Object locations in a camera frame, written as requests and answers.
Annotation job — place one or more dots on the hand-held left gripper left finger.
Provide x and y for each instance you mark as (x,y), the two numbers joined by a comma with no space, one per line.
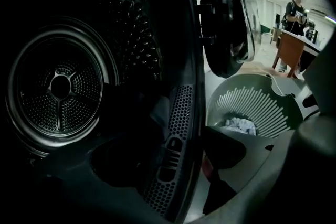
(78,204)

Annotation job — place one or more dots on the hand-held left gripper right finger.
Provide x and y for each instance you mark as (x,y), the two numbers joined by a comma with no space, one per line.
(249,165)

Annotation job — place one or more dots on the blue checked clothes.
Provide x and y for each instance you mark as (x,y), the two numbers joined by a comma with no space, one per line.
(241,126)

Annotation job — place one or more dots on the white slotted laundry basket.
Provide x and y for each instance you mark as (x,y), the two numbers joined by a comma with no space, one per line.
(252,102)

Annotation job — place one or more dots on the grey garment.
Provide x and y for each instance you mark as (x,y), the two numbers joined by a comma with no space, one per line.
(160,115)

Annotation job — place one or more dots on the black washing machine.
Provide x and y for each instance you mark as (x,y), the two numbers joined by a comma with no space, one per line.
(78,34)

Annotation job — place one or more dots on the black washing machine door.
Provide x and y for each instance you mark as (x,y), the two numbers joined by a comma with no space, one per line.
(220,21)

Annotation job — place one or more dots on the brown counter with white top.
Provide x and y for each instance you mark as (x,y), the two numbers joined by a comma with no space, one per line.
(291,47)

